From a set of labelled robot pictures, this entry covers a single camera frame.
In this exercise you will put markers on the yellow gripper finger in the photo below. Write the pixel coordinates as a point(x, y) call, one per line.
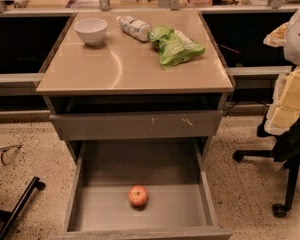
point(277, 37)
point(285, 109)

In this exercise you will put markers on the red apple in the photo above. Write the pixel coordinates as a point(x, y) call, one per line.
point(138, 195)

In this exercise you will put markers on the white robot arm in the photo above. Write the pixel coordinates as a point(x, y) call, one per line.
point(292, 40)

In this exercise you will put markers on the closed top drawer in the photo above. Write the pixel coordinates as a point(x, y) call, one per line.
point(71, 127)

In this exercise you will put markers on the open middle drawer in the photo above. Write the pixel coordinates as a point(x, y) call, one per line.
point(179, 205)

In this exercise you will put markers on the grey drawer cabinet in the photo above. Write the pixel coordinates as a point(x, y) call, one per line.
point(123, 75)

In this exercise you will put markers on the black office chair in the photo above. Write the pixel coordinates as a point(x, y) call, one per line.
point(286, 150)

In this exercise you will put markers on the green chip bag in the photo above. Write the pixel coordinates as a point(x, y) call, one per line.
point(173, 46)

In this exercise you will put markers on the white plastic bottle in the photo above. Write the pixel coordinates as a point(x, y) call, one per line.
point(134, 27)

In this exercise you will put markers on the white ceramic bowl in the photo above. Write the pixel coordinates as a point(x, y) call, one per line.
point(91, 30)

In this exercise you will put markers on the clear glasses on floor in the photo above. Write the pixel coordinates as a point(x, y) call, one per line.
point(7, 152)

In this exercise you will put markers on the black metal stand leg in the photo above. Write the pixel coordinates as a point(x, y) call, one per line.
point(9, 217)

